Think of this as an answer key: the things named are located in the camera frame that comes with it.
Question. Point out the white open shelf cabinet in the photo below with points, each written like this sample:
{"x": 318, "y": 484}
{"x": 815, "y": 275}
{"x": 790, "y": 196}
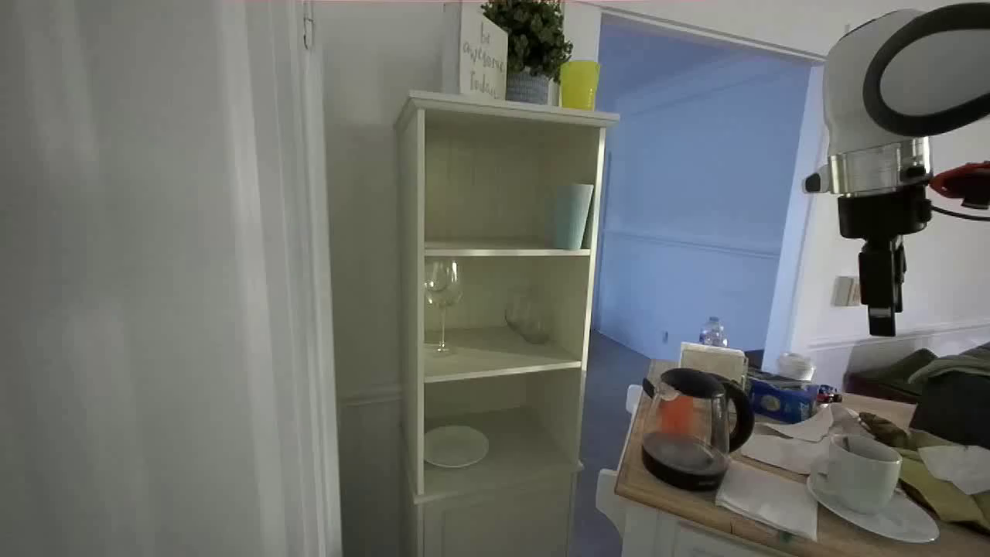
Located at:
{"x": 473, "y": 188}

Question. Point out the yellow plastic cup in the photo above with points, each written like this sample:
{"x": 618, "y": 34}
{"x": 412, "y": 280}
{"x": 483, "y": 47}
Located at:
{"x": 580, "y": 86}

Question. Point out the green potted plant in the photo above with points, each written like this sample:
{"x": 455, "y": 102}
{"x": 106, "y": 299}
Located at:
{"x": 537, "y": 44}

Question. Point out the white saucer plate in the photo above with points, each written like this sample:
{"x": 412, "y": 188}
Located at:
{"x": 899, "y": 521}

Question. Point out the blue Ziploc box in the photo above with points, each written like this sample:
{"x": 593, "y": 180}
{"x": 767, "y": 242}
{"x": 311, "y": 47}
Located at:
{"x": 785, "y": 400}

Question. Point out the clear wine glass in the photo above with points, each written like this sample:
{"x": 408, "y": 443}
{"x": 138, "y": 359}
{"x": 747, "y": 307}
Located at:
{"x": 441, "y": 291}

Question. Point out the white plate on shelf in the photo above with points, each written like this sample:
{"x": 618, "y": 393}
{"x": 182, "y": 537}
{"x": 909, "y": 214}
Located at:
{"x": 455, "y": 447}

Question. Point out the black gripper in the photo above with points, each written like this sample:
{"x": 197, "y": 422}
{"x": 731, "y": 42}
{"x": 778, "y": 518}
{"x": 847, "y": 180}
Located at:
{"x": 883, "y": 224}

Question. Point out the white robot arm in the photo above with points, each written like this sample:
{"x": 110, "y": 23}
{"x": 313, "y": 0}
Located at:
{"x": 893, "y": 86}

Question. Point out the white mug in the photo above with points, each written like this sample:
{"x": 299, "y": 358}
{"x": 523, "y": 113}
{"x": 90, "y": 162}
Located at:
{"x": 861, "y": 476}

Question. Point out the olive green cloth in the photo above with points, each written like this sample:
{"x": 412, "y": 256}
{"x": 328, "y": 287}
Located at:
{"x": 948, "y": 478}

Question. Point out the glass coffee carafe black handle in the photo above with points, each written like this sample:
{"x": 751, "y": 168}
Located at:
{"x": 698, "y": 419}

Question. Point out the white paper napkin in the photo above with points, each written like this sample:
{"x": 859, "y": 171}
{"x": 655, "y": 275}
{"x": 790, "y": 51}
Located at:
{"x": 767, "y": 499}

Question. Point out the clear plastic water bottle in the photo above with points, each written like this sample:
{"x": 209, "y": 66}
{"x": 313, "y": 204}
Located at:
{"x": 713, "y": 334}

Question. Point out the white sign with writing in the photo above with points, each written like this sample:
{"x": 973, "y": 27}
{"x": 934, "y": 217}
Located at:
{"x": 479, "y": 55}

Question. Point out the light blue cup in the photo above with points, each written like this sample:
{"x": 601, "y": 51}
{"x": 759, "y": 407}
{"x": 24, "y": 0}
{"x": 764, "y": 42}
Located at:
{"x": 571, "y": 214}

